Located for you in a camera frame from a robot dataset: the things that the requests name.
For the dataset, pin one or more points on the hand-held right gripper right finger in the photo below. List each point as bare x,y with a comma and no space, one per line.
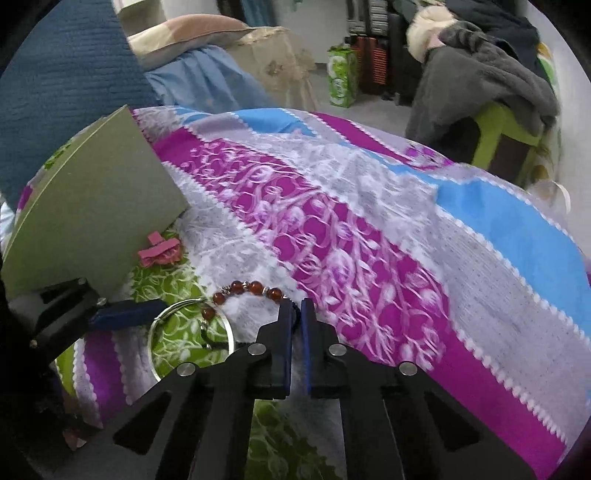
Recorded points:
308,341

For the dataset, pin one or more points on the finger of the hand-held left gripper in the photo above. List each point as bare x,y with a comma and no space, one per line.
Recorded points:
124,314

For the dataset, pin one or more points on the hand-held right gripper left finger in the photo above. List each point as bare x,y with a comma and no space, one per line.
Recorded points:
287,341

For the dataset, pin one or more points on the grey-green cardboard box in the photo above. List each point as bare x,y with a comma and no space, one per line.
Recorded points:
101,207

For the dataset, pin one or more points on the silver bangle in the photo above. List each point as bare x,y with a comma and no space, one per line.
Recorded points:
229,328

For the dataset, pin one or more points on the pink hair clip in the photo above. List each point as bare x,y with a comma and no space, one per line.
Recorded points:
159,254

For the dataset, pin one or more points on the colourful striped floral cloth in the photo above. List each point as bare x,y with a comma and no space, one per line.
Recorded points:
369,230

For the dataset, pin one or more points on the light blue bed sheet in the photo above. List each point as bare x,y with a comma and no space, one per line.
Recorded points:
207,78

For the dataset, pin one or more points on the blue quilted blanket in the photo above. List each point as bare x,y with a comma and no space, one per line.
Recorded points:
69,69

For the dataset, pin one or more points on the green gift bag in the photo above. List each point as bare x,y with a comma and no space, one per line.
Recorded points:
341,78

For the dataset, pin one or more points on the green plastic stool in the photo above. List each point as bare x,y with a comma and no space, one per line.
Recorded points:
489,134

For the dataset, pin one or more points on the beige lace cloth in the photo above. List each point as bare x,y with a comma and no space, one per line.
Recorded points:
281,64

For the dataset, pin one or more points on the red suitcase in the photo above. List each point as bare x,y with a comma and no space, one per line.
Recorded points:
369,64

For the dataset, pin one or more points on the pink and beige pillow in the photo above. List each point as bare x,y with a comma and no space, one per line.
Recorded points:
184,32

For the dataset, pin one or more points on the plain black suitcase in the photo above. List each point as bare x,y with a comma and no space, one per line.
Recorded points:
397,60

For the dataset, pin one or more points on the grey fleece garment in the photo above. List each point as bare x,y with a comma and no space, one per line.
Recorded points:
461,78

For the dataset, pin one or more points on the black ribbed suitcase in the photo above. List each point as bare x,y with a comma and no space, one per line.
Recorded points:
369,18

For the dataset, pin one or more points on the cream fluffy garment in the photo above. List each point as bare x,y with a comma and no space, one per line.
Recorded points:
422,32

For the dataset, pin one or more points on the dark navy garment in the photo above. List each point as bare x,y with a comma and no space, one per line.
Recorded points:
503,27

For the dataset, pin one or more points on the green floral mat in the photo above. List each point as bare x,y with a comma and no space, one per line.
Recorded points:
549,60

